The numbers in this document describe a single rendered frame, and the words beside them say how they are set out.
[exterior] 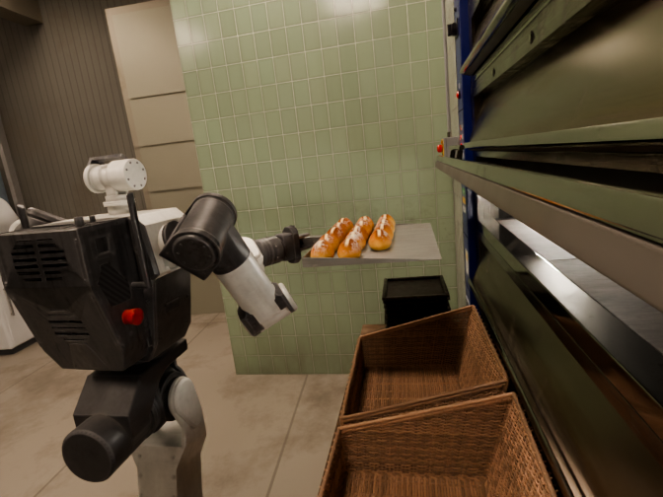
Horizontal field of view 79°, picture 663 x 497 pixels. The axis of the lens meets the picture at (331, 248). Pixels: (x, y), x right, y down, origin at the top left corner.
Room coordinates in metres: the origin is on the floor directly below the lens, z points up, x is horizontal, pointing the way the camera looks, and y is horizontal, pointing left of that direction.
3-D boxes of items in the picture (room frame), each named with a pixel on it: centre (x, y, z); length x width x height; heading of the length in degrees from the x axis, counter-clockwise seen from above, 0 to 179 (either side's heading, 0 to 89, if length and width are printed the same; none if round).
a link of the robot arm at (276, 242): (1.26, 0.16, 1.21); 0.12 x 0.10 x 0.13; 133
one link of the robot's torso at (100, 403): (0.80, 0.47, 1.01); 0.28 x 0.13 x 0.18; 168
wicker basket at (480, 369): (1.27, -0.25, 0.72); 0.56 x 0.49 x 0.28; 169
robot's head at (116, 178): (0.89, 0.44, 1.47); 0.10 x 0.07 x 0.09; 74
